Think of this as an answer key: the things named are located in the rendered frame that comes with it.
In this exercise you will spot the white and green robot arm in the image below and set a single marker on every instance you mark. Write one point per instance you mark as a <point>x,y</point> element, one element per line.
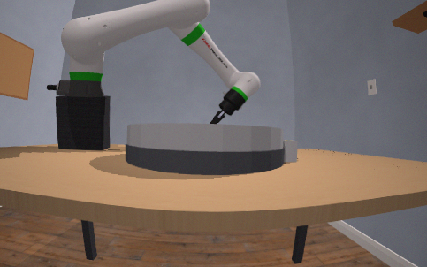
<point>86,37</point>

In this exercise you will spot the grey round turntable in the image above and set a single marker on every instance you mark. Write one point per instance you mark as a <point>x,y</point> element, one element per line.
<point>208,149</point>

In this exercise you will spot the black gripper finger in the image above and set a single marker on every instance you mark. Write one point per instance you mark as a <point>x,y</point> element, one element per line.
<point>217,118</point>

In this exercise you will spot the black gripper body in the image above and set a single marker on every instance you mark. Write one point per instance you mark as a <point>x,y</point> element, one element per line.
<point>227,108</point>

